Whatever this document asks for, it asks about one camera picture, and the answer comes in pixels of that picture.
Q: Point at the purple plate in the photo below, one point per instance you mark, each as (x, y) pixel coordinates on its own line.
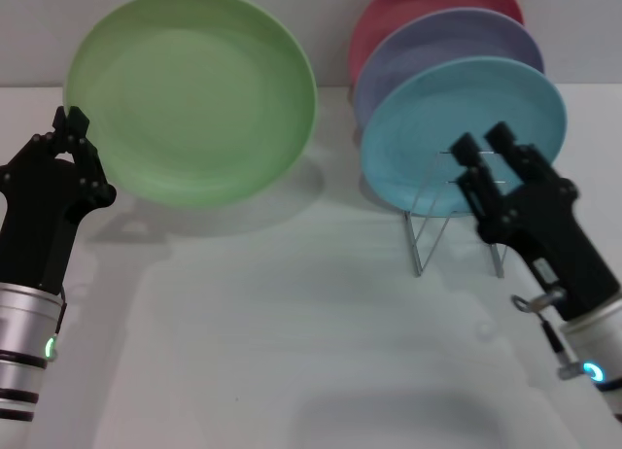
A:
(427, 45)

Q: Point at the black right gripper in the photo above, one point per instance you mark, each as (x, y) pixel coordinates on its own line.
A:
(549, 245)

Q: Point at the red plate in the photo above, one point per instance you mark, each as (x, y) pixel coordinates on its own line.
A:
(389, 16)

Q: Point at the green plate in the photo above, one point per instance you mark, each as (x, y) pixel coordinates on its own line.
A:
(194, 99)

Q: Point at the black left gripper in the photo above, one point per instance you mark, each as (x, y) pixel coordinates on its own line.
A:
(34, 225)

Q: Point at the blue plate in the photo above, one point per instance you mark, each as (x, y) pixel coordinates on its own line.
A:
(437, 118)

